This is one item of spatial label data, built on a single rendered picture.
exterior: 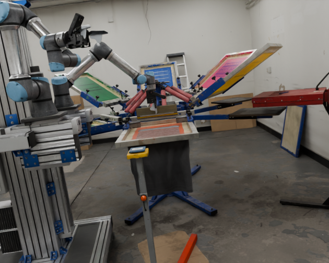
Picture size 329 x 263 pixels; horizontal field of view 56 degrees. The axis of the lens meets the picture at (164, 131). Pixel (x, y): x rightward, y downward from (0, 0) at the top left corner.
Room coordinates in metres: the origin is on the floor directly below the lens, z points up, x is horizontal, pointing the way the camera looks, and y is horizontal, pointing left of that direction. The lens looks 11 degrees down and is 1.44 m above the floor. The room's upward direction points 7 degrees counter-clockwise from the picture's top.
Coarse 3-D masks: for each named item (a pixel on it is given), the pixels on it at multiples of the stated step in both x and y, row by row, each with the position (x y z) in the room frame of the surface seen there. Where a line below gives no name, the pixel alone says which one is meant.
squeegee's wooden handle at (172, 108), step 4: (172, 104) 2.68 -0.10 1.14; (176, 104) 2.68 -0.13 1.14; (140, 108) 2.69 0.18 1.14; (144, 108) 2.69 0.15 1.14; (148, 108) 2.69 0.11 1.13; (160, 108) 2.68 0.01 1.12; (164, 108) 2.68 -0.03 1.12; (168, 108) 2.68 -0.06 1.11; (172, 108) 2.68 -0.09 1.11; (176, 108) 2.68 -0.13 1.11; (136, 112) 2.69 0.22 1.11; (140, 112) 2.69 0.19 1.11; (144, 112) 2.69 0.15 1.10; (148, 112) 2.69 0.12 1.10; (152, 112) 2.68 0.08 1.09; (160, 112) 2.68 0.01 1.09; (164, 112) 2.68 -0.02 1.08; (168, 112) 2.68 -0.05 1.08; (176, 112) 2.68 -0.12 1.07
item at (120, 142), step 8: (160, 120) 2.85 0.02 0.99; (168, 120) 2.84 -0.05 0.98; (128, 128) 2.61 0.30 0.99; (192, 128) 2.27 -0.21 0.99; (120, 136) 2.31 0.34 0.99; (160, 136) 2.13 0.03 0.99; (168, 136) 2.09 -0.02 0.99; (176, 136) 2.09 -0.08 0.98; (184, 136) 2.09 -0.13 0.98; (192, 136) 2.09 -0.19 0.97; (120, 144) 2.10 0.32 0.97; (128, 144) 2.10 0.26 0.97; (136, 144) 2.10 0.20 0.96; (144, 144) 2.10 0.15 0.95
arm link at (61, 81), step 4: (60, 76) 2.45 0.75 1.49; (64, 76) 2.42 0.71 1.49; (52, 80) 2.37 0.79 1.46; (56, 80) 2.36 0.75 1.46; (60, 80) 2.36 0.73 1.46; (64, 80) 2.38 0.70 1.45; (52, 84) 2.37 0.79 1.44; (56, 84) 2.35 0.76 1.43; (60, 84) 2.36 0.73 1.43; (64, 84) 2.38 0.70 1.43; (56, 88) 2.36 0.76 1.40; (60, 88) 2.36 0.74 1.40; (64, 88) 2.37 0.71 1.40; (68, 88) 2.42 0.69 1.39; (56, 92) 2.36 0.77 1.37; (60, 92) 2.36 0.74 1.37; (64, 92) 2.37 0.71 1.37; (68, 92) 2.40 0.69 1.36
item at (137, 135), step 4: (140, 128) 2.74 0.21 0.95; (144, 128) 2.72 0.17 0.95; (148, 128) 2.69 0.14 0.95; (136, 132) 2.59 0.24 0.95; (140, 132) 2.56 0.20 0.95; (144, 132) 2.54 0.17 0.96; (148, 132) 2.52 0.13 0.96; (152, 132) 2.50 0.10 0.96; (156, 132) 2.48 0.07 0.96; (136, 136) 2.41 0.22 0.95; (140, 136) 2.38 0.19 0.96; (144, 136) 2.37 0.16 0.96; (148, 136) 2.35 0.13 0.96; (152, 136) 2.33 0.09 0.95; (156, 136) 2.31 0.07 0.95
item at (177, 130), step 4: (168, 124) 2.78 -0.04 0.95; (172, 124) 2.75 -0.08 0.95; (176, 124) 2.73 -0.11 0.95; (180, 124) 2.70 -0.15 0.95; (168, 128) 2.57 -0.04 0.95; (172, 128) 2.55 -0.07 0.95; (176, 128) 2.53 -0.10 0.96; (180, 128) 2.51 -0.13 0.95; (160, 132) 2.45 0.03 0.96; (164, 132) 2.43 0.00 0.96; (168, 132) 2.41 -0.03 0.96; (172, 132) 2.39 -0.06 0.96; (176, 132) 2.38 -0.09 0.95; (180, 132) 2.36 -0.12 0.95
